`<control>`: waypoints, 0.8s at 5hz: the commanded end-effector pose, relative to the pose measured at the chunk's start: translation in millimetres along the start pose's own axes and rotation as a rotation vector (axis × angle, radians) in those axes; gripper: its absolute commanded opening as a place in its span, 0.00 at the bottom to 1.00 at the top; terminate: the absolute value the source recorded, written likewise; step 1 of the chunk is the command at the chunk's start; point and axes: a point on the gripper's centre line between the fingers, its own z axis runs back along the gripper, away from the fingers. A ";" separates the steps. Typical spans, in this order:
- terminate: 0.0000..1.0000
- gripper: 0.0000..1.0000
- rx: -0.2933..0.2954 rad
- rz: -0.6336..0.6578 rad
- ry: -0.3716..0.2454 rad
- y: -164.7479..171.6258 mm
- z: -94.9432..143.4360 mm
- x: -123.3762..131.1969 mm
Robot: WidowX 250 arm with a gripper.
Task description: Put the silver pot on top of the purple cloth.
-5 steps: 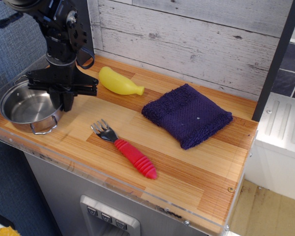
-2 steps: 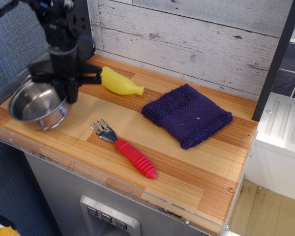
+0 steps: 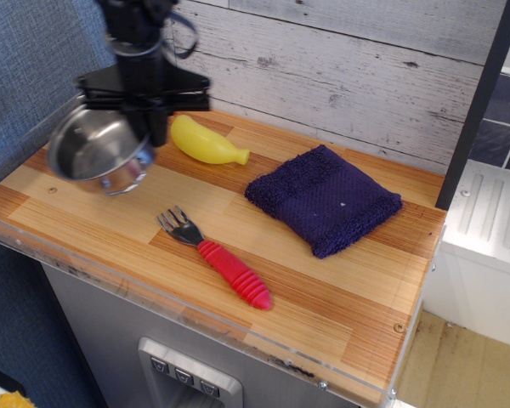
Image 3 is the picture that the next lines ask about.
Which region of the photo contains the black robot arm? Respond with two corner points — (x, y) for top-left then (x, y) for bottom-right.
(76, 1), (211, 147)

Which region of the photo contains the yellow plastic banana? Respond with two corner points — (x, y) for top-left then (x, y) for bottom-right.
(170, 115), (250, 165)

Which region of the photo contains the yellow object bottom left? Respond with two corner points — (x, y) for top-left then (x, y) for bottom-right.
(0, 392), (36, 408)

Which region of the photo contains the dark right frame post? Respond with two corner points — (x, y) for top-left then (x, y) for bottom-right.
(435, 0), (510, 210)

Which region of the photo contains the purple folded cloth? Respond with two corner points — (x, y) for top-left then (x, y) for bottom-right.
(245, 145), (403, 259)

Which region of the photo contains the red handled fork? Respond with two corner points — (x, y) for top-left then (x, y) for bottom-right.
(157, 206), (272, 310)

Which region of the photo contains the white ridged sink counter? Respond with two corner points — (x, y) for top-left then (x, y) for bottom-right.
(443, 160), (510, 268)

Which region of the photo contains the stainless steel pot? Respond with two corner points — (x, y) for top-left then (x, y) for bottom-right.
(47, 105), (156, 196)

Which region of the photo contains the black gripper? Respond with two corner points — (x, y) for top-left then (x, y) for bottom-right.
(76, 55), (210, 148)

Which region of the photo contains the silver button panel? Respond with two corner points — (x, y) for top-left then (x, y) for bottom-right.
(138, 337), (244, 407)

